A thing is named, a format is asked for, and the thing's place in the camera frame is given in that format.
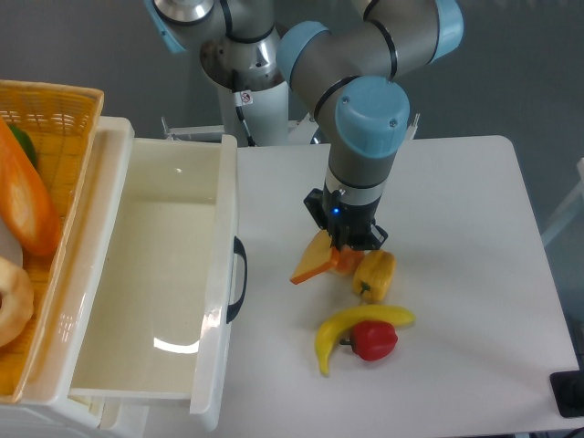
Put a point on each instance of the black device at table edge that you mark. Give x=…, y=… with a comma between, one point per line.
x=567, y=387

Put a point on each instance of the orange toy bread slice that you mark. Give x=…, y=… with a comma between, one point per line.
x=319, y=256

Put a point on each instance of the orange toy baguette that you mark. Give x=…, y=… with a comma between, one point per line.
x=26, y=206

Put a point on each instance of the white plastic drawer cabinet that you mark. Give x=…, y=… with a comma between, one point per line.
x=46, y=408

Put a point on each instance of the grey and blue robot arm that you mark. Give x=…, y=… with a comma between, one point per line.
x=346, y=81

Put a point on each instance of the open white upper drawer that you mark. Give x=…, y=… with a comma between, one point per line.
x=159, y=324

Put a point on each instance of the beige toy bagel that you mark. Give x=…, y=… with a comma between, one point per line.
x=17, y=300

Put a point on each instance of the orange woven plastic basket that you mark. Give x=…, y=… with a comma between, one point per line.
x=61, y=121

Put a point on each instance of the red toy bell pepper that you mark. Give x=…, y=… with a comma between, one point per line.
x=371, y=340

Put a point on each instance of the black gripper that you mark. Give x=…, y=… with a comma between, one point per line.
x=348, y=224

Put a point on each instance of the yellow toy bell pepper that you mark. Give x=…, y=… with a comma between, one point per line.
x=373, y=276

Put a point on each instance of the toy knotted bread roll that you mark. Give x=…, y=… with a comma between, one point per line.
x=349, y=259

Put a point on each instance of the yellow toy banana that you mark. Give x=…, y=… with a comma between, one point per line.
x=332, y=329

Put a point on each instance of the green toy pepper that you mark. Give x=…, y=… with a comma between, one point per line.
x=26, y=144

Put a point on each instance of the white frame at right edge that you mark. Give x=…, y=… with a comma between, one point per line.
x=566, y=211

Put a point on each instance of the black drawer handle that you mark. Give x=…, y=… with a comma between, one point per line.
x=239, y=281

